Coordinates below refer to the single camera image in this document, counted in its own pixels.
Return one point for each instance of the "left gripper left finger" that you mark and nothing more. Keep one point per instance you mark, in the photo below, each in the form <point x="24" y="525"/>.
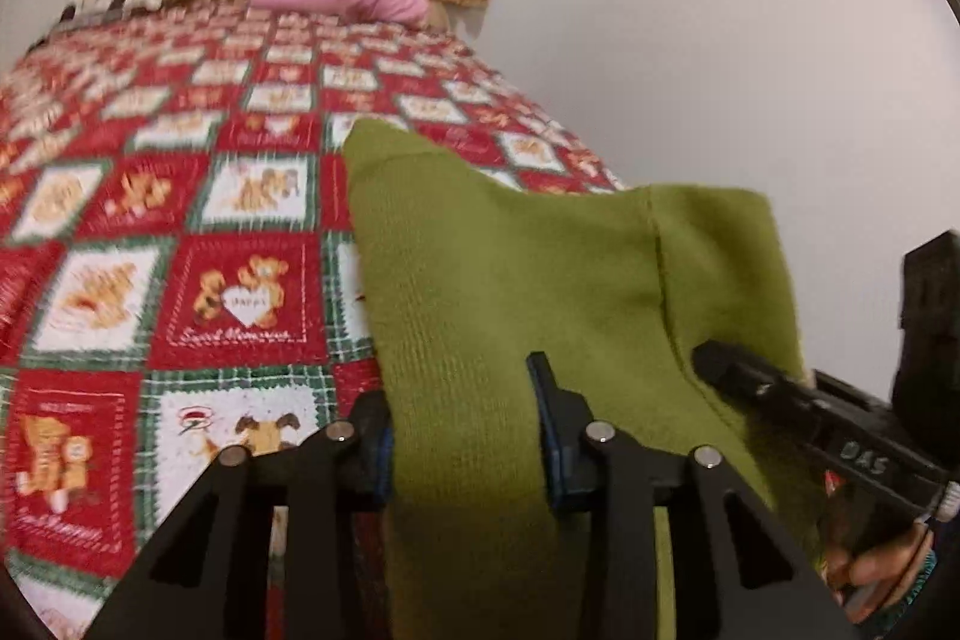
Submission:
<point x="204" y="572"/>

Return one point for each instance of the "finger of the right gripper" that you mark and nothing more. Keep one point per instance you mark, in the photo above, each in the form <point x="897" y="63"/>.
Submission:
<point x="829" y="415"/>

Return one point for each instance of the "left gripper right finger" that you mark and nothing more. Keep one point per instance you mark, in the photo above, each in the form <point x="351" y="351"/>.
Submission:
<point x="679" y="544"/>

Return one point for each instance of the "striped green orange knit sweater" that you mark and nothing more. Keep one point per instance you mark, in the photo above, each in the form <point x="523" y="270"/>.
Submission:
<point x="463" y="278"/>

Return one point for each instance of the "person's right hand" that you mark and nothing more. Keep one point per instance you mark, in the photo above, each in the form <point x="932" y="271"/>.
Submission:
<point x="866" y="581"/>

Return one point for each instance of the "red patchwork teddy bedspread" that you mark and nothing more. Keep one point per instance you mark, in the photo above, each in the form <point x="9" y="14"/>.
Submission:
<point x="178" y="268"/>

